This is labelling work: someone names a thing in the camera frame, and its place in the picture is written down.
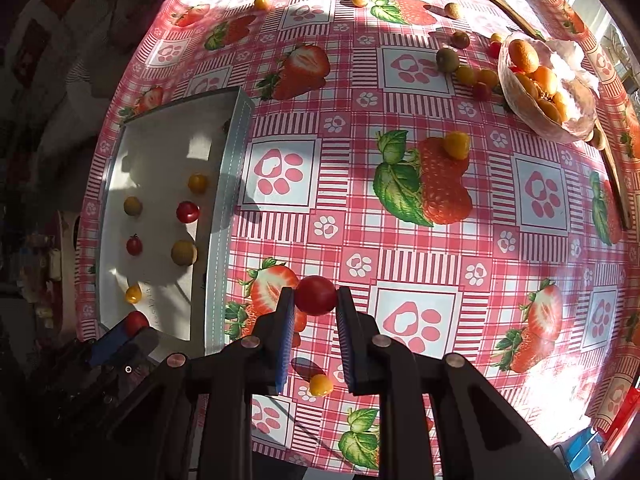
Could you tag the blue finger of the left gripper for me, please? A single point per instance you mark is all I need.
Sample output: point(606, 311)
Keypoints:
point(104, 348)

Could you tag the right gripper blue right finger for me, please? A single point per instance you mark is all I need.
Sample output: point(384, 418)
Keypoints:
point(355, 332)

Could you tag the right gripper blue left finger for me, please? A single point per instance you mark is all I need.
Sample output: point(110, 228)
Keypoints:
point(275, 331)

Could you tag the red cherry tomato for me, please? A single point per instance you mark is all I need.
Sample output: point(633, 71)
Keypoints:
point(188, 212)
point(134, 322)
point(134, 245)
point(315, 295)

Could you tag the large yellow tomato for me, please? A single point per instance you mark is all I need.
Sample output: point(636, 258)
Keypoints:
point(184, 253)

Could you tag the small yellow cherry tomato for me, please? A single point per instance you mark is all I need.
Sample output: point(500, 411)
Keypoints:
point(320, 385)

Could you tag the white shallow tray box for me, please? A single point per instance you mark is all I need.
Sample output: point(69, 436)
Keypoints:
point(146, 180)

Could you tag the pink strawberry tablecloth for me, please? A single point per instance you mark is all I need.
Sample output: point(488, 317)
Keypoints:
point(513, 258)

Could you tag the green brown kiwi fruit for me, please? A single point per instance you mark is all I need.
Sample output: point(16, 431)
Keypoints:
point(447, 60)

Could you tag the orange textured fruit in bowl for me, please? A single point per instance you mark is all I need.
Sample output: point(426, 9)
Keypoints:
point(524, 56)

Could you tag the clear glass fruit bowl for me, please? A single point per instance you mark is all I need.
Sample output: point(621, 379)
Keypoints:
point(558, 101)

